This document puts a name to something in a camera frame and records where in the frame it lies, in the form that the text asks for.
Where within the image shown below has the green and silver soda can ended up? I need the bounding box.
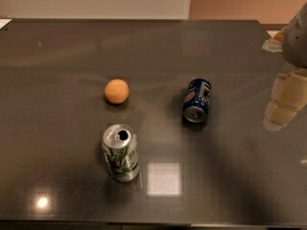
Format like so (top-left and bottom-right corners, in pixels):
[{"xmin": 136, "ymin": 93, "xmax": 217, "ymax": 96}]
[{"xmin": 102, "ymin": 124, "xmax": 140, "ymax": 182}]

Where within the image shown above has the orange fruit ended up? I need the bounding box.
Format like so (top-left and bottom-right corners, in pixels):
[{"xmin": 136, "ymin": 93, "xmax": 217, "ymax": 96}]
[{"xmin": 105, "ymin": 79, "xmax": 130, "ymax": 104}]

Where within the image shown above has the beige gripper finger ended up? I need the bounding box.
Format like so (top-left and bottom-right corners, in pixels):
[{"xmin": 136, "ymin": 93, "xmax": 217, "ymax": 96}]
[
  {"xmin": 263, "ymin": 68, "xmax": 307, "ymax": 131},
  {"xmin": 262, "ymin": 27, "xmax": 286, "ymax": 53}
]

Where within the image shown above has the blue pepsi can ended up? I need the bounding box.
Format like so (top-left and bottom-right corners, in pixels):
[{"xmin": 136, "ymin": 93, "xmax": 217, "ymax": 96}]
[{"xmin": 183, "ymin": 79, "xmax": 211, "ymax": 123}]

